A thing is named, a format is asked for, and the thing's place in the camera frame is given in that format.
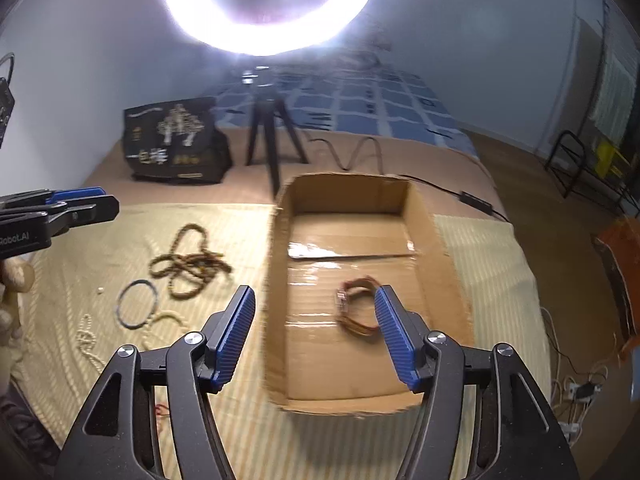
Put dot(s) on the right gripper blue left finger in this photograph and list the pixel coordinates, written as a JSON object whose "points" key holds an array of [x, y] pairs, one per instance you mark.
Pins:
{"points": [[226, 333]]}

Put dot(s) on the left hand in glove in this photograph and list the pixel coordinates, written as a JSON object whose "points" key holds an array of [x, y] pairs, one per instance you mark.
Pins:
{"points": [[17, 277]]}

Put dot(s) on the black snack bag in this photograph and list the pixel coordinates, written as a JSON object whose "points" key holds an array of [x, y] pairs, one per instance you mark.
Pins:
{"points": [[176, 141]]}

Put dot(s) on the yellow crate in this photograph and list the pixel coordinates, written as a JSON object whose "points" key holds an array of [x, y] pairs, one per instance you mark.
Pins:
{"points": [[610, 163]]}

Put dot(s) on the striped yellow cloth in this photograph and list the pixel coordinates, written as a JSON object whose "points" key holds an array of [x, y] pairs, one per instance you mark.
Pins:
{"points": [[70, 332]]}

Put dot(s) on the orange cloth covered box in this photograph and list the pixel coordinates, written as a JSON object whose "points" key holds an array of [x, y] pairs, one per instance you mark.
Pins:
{"points": [[618, 248]]}

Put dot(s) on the white ring light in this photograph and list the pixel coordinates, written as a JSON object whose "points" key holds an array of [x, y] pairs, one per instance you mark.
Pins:
{"points": [[263, 27]]}

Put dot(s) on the blue patterned blanket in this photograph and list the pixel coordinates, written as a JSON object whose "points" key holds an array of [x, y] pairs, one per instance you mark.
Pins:
{"points": [[353, 91]]}

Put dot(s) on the white power strip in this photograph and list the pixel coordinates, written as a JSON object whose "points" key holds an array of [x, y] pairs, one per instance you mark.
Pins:
{"points": [[572, 400]]}

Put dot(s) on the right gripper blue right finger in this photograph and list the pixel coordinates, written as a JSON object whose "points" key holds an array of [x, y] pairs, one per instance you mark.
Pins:
{"points": [[403, 333]]}

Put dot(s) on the cardboard box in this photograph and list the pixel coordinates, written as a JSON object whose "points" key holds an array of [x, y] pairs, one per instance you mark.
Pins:
{"points": [[333, 239]]}

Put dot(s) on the black clothes rack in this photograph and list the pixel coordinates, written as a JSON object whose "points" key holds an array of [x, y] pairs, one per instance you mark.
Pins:
{"points": [[572, 164]]}

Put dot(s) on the black tripod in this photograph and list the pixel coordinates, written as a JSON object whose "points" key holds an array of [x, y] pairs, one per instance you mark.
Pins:
{"points": [[268, 106]]}

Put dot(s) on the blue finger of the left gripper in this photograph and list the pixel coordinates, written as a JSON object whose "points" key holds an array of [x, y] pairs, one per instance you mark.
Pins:
{"points": [[83, 211], [76, 196]]}

